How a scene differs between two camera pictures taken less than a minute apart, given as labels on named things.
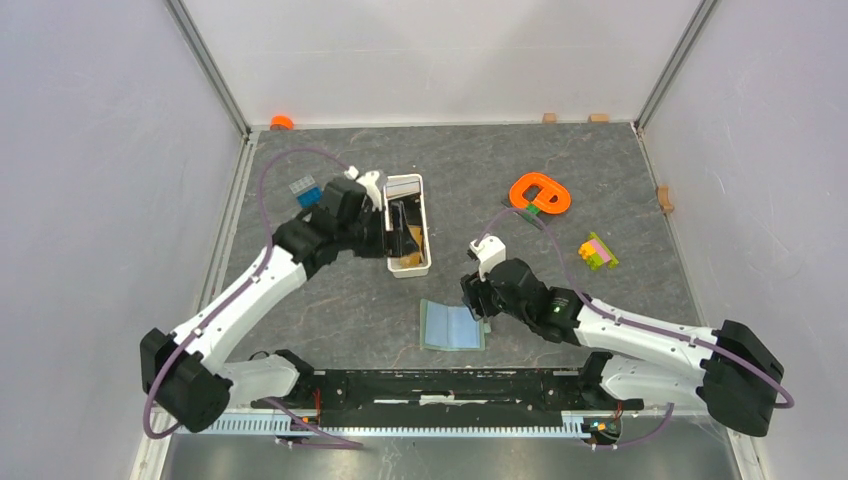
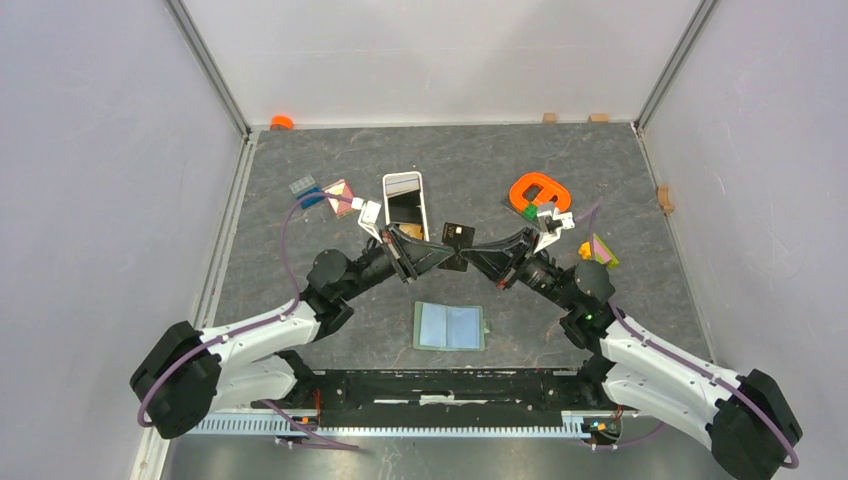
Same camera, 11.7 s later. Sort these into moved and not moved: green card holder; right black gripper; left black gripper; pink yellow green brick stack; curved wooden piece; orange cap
Moved: right black gripper; left black gripper
Not moved: curved wooden piece; orange cap; green card holder; pink yellow green brick stack
